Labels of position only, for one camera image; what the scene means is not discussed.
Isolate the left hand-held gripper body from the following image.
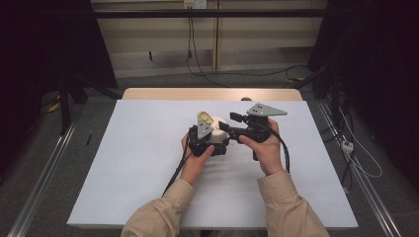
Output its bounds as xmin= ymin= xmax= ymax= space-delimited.
xmin=187 ymin=119 xmax=214 ymax=158

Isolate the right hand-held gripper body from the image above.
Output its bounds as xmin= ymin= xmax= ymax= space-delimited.
xmin=228 ymin=103 xmax=289 ymax=144

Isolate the person's left hand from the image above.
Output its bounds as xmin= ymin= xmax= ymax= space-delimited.
xmin=180 ymin=133 xmax=215 ymax=186

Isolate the person's right hand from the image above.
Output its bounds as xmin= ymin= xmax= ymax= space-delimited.
xmin=238 ymin=118 xmax=285 ymax=178

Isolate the wooden table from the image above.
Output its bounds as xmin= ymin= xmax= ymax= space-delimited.
xmin=122 ymin=87 xmax=304 ymax=102

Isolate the white table sheet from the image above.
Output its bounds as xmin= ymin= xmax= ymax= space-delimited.
xmin=66 ymin=99 xmax=360 ymax=229

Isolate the black metal stand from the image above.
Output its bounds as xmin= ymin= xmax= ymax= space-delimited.
xmin=330 ymin=72 xmax=342 ymax=130
xmin=58 ymin=72 xmax=89 ymax=136

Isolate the white power strip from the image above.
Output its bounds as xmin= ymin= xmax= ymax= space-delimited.
xmin=341 ymin=139 xmax=355 ymax=154

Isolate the black curtain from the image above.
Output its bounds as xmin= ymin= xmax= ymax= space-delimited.
xmin=307 ymin=0 xmax=419 ymax=186
xmin=0 ymin=0 xmax=119 ymax=100

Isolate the yellow floor tape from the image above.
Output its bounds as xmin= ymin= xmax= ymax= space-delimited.
xmin=46 ymin=101 xmax=62 ymax=114

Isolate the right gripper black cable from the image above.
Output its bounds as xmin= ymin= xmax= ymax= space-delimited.
xmin=268 ymin=126 xmax=292 ymax=175

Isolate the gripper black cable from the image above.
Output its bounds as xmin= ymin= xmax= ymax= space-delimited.
xmin=161 ymin=139 xmax=192 ymax=198
xmin=268 ymin=126 xmax=292 ymax=175

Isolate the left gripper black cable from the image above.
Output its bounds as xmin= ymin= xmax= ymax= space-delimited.
xmin=161 ymin=139 xmax=192 ymax=198

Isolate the black power cable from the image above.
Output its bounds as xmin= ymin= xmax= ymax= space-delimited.
xmin=190 ymin=16 xmax=228 ymax=88
xmin=186 ymin=16 xmax=194 ymax=69

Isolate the black horizontal frame bar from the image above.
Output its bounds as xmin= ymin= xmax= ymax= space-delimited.
xmin=93 ymin=8 xmax=330 ymax=20

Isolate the white cable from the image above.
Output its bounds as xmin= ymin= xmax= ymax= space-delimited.
xmin=338 ymin=108 xmax=384 ymax=180

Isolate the white wall socket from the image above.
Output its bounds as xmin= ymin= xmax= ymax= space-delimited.
xmin=183 ymin=0 xmax=208 ymax=10

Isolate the aluminium floor rail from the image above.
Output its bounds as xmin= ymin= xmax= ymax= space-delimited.
xmin=7 ymin=120 xmax=79 ymax=237
xmin=316 ymin=99 xmax=402 ymax=237

